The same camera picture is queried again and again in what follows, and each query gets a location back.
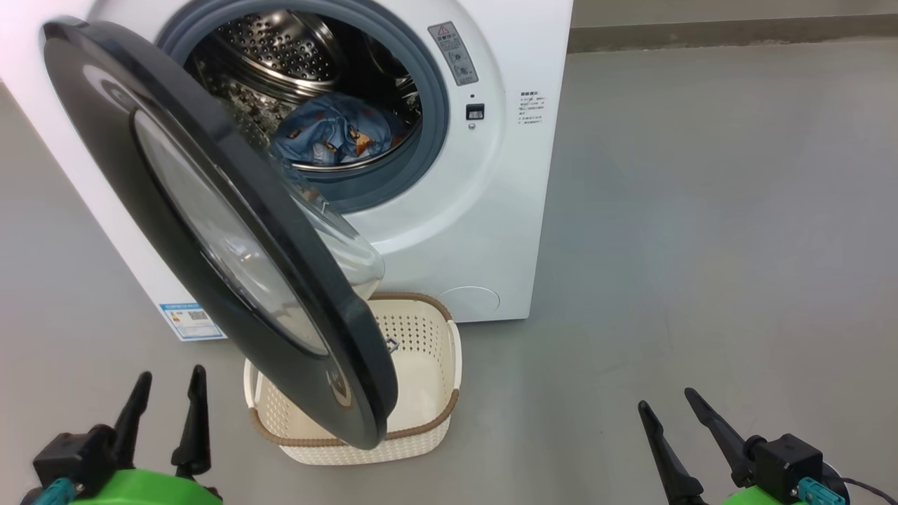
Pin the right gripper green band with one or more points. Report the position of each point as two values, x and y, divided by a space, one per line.
761 498

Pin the grey warning sticker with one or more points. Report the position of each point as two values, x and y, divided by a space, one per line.
454 55

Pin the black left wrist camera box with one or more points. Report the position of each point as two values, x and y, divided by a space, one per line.
74 456

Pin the small printed text label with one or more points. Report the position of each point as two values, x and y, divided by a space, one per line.
531 109

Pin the steel washer drum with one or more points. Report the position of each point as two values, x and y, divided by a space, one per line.
280 49

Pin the black round glass washer door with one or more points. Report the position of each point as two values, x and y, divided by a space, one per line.
210 224

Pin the teal left camera connector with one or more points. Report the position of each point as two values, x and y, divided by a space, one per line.
52 492

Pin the white washing machine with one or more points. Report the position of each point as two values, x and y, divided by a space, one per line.
505 210

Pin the blue cartoon print clothes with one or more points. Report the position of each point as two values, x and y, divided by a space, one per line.
337 130

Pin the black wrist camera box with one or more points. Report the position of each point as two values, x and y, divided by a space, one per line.
74 456
789 463

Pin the black door latch slot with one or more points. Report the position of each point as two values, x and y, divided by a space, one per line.
475 112

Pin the grey skirting board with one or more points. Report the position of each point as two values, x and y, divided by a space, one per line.
736 34

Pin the blue energy label sticker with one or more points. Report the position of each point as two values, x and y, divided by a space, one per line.
193 322

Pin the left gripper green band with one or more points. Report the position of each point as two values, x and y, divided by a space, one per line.
147 489

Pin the round white filter cover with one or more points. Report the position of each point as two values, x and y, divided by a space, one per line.
470 301

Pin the grey rubber door gasket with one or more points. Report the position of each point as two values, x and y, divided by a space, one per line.
393 189

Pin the teal camera connector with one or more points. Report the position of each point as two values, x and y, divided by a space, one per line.
821 492
52 492

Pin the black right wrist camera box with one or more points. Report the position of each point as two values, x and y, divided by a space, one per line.
789 463

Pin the teal right camera connector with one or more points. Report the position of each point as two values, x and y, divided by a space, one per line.
821 492

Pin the cream perforated laundry basket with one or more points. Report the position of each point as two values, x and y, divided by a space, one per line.
428 393

